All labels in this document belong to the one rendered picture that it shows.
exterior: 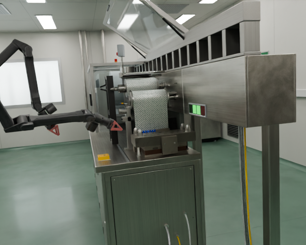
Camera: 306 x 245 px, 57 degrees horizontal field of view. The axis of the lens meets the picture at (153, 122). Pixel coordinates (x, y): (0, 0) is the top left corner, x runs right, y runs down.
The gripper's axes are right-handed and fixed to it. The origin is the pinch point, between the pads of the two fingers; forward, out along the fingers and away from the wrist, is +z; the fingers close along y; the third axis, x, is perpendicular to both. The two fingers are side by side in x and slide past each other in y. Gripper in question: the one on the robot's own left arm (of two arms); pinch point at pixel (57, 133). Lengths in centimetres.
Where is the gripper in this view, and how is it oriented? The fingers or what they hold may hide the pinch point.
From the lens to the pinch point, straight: 216.8
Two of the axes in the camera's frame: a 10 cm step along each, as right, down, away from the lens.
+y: -5.4, -0.8, 8.4
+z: 4.6, 8.1, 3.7
